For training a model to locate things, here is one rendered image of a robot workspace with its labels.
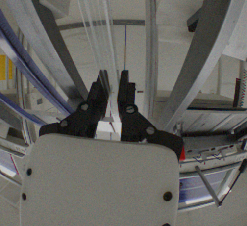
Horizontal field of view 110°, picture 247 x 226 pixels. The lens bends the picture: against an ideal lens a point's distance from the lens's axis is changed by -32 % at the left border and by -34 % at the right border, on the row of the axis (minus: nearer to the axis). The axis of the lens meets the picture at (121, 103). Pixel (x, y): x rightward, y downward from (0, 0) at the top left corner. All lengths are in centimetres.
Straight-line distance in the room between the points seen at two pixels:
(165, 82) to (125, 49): 79
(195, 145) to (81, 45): 205
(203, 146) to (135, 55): 171
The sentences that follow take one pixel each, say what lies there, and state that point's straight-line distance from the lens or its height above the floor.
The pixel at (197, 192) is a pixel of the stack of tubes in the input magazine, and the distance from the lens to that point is 93.
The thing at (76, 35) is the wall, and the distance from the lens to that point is 227.
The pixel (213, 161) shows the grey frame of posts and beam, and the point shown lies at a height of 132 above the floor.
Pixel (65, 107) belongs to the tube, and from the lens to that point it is 18.
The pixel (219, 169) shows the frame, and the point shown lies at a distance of 88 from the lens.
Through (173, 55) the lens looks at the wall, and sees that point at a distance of 212.
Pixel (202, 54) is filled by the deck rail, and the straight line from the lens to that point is 20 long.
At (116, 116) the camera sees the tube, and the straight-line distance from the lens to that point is 17.
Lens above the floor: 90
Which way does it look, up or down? 13 degrees up
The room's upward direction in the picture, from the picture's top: 179 degrees counter-clockwise
